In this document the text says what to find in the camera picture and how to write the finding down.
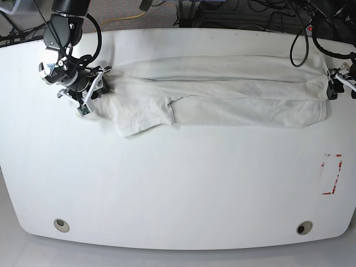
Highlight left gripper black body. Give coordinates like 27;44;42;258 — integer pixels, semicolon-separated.
348;65;356;83

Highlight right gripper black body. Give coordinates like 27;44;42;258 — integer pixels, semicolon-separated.
68;71;96;99

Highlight white printed T-shirt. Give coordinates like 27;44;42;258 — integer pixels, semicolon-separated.
94;53;328;137

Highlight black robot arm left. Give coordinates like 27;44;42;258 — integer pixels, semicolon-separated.
173;1;355;67

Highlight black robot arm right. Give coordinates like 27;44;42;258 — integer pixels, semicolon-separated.
39;1;355;107

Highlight white power strip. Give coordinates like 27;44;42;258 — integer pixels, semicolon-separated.
305;25;313;37

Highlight red tape rectangle marking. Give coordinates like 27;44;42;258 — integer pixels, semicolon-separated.
319;154;343;195

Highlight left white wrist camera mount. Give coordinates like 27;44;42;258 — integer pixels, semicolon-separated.
328;62;355;90

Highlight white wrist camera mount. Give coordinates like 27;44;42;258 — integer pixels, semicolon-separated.
328;62;355;90
57;66;112;117

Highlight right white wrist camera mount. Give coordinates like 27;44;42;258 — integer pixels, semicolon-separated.
57;66;112;117

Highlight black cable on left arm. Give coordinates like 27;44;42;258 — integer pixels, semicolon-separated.
289;0;356;67

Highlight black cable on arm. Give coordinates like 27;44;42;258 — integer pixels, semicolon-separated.
289;0;356;67
66;13;103;70

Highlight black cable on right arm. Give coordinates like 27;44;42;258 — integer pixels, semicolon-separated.
66;13;103;70

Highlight yellow cable on floor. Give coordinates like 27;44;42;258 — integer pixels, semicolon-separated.
93;8;148;33

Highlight left table cable grommet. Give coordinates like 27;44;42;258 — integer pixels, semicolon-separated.
53;219;70;233

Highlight table cable grommet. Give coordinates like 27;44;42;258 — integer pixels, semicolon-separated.
53;219;70;233
296;221;313;235

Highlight right table cable grommet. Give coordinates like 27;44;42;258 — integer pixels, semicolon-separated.
296;221;313;235

